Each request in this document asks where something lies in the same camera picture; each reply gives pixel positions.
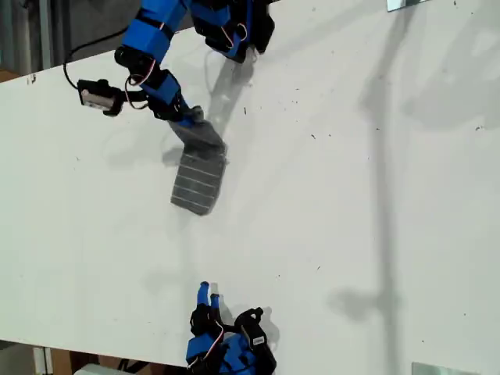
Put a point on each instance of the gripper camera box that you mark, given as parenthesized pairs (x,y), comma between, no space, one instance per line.
(95,97)
(256,336)

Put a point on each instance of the black camera stalk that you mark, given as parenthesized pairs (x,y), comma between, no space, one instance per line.
(133,95)
(250,315)

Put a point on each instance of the white box below table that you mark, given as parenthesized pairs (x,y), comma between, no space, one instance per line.
(97,370)

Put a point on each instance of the grey metal post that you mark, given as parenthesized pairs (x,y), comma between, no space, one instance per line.
(45,35)

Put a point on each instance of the white table leg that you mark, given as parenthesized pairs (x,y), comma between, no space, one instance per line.
(42,361)

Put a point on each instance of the grey striped square towel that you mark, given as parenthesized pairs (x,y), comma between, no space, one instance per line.
(199,179)

